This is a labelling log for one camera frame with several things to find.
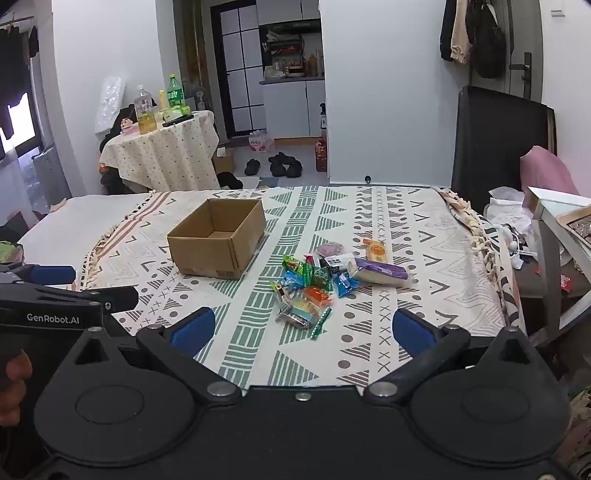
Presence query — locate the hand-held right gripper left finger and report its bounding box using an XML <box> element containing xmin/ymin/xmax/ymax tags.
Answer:
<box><xmin>69</xmin><ymin>307</ymin><xmax>243</xmax><ymax>404</ymax></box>

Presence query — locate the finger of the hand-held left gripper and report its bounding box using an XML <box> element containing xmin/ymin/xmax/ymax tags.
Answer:
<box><xmin>46</xmin><ymin>285</ymin><xmax>139</xmax><ymax>315</ymax></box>
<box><xmin>27</xmin><ymin>265</ymin><xmax>77</xmax><ymax>287</ymax></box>

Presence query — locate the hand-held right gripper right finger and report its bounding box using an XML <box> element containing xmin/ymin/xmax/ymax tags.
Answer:
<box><xmin>362</xmin><ymin>308</ymin><xmax>543</xmax><ymax>404</ymax></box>

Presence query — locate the purple white bread packet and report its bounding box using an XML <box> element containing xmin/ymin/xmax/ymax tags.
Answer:
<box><xmin>347</xmin><ymin>257</ymin><xmax>411</xmax><ymax>288</ymax></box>

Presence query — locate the cardboard box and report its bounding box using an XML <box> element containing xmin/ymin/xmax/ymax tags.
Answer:
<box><xmin>167</xmin><ymin>198</ymin><xmax>267</xmax><ymax>280</ymax></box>

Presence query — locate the orange cracker packet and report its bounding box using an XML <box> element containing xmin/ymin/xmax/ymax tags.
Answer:
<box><xmin>362</xmin><ymin>239</ymin><xmax>394</xmax><ymax>265</ymax></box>

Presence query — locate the purple round bun packet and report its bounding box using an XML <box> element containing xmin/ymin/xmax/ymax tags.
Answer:
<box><xmin>315</xmin><ymin>241</ymin><xmax>354</xmax><ymax>259</ymax></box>

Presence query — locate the person's left hand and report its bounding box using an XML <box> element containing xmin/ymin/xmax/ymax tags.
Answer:
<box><xmin>0</xmin><ymin>349</ymin><xmax>34</xmax><ymax>428</ymax></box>

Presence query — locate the green stick snack packet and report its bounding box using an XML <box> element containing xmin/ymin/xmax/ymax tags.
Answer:
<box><xmin>310</xmin><ymin>307</ymin><xmax>333</xmax><ymax>340</ymax></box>

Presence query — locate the grey radiator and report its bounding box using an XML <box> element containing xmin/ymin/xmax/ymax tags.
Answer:
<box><xmin>31</xmin><ymin>145</ymin><xmax>71</xmax><ymax>219</ymax></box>

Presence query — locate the orange candy packet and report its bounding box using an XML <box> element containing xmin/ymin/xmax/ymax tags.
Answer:
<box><xmin>302</xmin><ymin>286</ymin><xmax>334</xmax><ymax>308</ymax></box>

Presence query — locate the black white cake packet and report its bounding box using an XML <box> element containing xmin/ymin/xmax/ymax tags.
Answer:
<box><xmin>323</xmin><ymin>253</ymin><xmax>356</xmax><ymax>278</ymax></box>

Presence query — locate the clear yellow snack packet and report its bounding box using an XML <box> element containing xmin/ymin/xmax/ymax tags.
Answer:
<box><xmin>276</xmin><ymin>295</ymin><xmax>324</xmax><ymax>329</ymax></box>

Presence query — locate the black clothes pile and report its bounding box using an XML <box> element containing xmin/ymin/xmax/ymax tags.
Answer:
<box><xmin>98</xmin><ymin>104</ymin><xmax>139</xmax><ymax>195</ymax></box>

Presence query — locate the green red candy packet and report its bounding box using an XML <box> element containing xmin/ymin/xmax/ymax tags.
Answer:
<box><xmin>283</xmin><ymin>255</ymin><xmax>311</xmax><ymax>278</ymax></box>

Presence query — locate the dotted tablecloth round table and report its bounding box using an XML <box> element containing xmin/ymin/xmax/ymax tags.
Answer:
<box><xmin>99</xmin><ymin>111</ymin><xmax>220</xmax><ymax>192</ymax></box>

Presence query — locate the white plastic bag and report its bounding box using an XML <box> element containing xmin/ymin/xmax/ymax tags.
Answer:
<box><xmin>483</xmin><ymin>186</ymin><xmax>537</xmax><ymax>241</ymax></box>

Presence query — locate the white side table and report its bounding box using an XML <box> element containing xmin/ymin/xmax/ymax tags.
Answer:
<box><xmin>526</xmin><ymin>186</ymin><xmax>591</xmax><ymax>343</ymax></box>

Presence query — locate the brown floor carton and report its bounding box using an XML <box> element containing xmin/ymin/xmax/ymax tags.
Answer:
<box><xmin>212</xmin><ymin>143</ymin><xmax>236</xmax><ymax>174</ymax></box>

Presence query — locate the clear plastic bag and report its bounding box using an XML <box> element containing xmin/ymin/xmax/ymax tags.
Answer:
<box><xmin>95</xmin><ymin>76</ymin><xmax>126</xmax><ymax>134</ymax></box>

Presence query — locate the yellow tea bottle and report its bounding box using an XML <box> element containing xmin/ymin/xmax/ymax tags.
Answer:
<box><xmin>134</xmin><ymin>84</ymin><xmax>158</xmax><ymax>135</ymax></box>

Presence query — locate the pink water bottle pack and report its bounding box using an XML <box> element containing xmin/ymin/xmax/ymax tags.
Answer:
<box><xmin>249</xmin><ymin>130</ymin><xmax>276</xmax><ymax>152</ymax></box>

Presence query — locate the black chair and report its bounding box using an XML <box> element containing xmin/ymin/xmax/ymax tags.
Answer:
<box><xmin>451</xmin><ymin>85</ymin><xmax>556</xmax><ymax>216</ymax></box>

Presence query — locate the pink cloth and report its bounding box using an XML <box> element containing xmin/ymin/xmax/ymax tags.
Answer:
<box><xmin>520</xmin><ymin>145</ymin><xmax>581</xmax><ymax>197</ymax></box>

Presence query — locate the green soda bottle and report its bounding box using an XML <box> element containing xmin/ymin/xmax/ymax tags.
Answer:
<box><xmin>165</xmin><ymin>74</ymin><xmax>186</xmax><ymax>110</ymax></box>

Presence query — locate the dark hanging laundry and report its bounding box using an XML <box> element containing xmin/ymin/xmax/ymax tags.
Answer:
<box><xmin>0</xmin><ymin>18</ymin><xmax>41</xmax><ymax>140</ymax></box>

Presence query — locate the white kitchen cabinet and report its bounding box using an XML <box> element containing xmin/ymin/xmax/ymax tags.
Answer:
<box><xmin>260</xmin><ymin>78</ymin><xmax>327</xmax><ymax>138</ymax></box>

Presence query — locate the black framed glass door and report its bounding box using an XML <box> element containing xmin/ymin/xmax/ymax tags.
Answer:
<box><xmin>210</xmin><ymin>0</ymin><xmax>269</xmax><ymax>138</ymax></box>

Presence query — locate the hanging black bag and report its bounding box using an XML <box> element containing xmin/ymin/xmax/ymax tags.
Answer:
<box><xmin>465</xmin><ymin>0</ymin><xmax>508</xmax><ymax>79</ymax></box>

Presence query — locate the cluttered kitchen shelf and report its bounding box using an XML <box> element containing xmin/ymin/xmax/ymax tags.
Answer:
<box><xmin>259</xmin><ymin>21</ymin><xmax>324</xmax><ymax>80</ymax></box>

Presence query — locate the hanging beige garment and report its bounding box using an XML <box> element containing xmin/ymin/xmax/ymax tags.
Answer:
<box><xmin>450</xmin><ymin>0</ymin><xmax>474</xmax><ymax>66</ymax></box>

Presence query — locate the hanging black coat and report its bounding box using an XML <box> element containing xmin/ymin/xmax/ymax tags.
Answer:
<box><xmin>440</xmin><ymin>0</ymin><xmax>459</xmax><ymax>62</ymax></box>

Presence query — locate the white cable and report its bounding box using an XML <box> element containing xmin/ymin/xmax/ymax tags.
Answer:
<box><xmin>507</xmin><ymin>225</ymin><xmax>540</xmax><ymax>271</ymax></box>

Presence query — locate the door handle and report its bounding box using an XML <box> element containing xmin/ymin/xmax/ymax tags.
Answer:
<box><xmin>509</xmin><ymin>52</ymin><xmax>532</xmax><ymax>99</ymax></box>

